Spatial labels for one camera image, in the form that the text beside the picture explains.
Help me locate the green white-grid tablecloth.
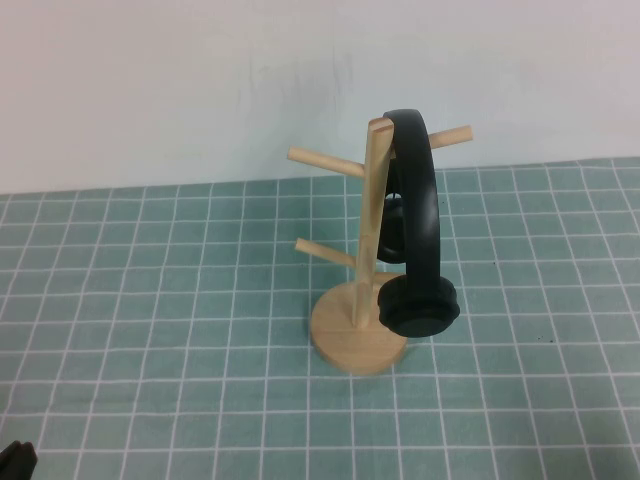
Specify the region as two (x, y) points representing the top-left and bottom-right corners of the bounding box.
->
(0, 158), (640, 480)

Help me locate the wooden headphone stand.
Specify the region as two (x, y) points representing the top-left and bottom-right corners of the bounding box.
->
(287, 115), (474, 376)

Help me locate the black over-ear headphones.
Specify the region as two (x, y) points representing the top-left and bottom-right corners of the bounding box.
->
(375, 108), (460, 339)

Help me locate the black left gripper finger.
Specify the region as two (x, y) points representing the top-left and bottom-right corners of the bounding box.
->
(0, 445), (18, 480)
(11, 439), (39, 480)

